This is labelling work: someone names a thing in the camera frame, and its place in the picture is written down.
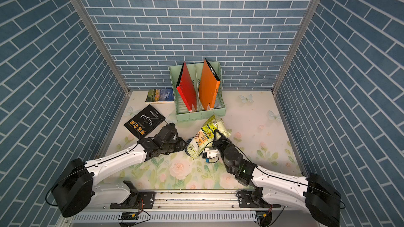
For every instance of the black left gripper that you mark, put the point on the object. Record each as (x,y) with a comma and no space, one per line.
(180,146)

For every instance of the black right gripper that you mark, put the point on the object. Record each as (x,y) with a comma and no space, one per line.
(220,143)

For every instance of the green oats bag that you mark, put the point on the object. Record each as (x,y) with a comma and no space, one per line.
(206,135)

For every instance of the blue patterned ceramic bowl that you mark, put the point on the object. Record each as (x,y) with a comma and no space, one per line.
(186,146)

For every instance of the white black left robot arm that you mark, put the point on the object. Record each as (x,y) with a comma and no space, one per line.
(79,185)

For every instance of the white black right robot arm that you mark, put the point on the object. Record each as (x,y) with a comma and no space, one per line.
(311,194)

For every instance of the mint green file organizer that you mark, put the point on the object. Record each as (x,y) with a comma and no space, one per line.
(182,113)

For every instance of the black book with antlers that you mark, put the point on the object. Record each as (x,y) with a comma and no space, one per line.
(144,122)

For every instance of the landscape cover book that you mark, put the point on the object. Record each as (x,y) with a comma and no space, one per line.
(160,96)

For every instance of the red file folder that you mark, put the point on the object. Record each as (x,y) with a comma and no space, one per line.
(186,89)

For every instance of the orange file folder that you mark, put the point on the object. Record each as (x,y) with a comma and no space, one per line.
(209,85)

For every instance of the small black controller box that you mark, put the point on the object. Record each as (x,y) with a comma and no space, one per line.
(129,216)

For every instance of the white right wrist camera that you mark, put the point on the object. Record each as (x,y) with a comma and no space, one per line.
(211,156)

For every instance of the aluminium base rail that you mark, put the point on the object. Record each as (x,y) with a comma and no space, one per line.
(183,206)

